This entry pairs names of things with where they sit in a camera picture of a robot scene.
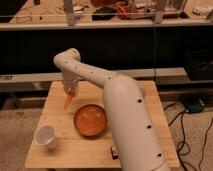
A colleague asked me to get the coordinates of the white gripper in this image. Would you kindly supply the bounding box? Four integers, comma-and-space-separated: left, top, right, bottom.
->
63, 74, 79, 97

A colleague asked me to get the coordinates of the orange pepper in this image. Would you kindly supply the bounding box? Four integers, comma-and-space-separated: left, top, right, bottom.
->
64, 93, 73, 110

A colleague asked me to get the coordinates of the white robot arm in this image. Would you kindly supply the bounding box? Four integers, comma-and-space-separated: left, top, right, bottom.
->
54, 48, 171, 171

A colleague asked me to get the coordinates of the white ceramic cup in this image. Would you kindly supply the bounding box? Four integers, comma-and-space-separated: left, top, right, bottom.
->
34, 125, 57, 150

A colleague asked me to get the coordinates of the orange bowl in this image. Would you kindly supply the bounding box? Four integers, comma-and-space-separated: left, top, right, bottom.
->
74, 104, 107, 137

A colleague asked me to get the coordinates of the wooden table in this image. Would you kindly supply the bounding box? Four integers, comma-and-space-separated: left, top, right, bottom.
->
25, 81, 180, 171

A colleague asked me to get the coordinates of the black red small box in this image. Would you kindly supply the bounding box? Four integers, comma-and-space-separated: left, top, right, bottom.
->
110, 145, 119, 160

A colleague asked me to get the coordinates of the black power adapter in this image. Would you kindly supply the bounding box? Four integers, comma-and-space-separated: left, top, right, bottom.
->
183, 98, 205, 113

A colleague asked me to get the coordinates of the black bin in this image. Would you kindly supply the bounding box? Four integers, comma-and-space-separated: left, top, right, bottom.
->
184, 50, 213, 80

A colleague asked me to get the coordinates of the metal shelf frame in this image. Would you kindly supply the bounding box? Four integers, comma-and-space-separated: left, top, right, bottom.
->
0, 0, 213, 92

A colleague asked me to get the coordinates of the black cable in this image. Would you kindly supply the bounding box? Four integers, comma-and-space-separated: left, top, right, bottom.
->
163, 101, 213, 171

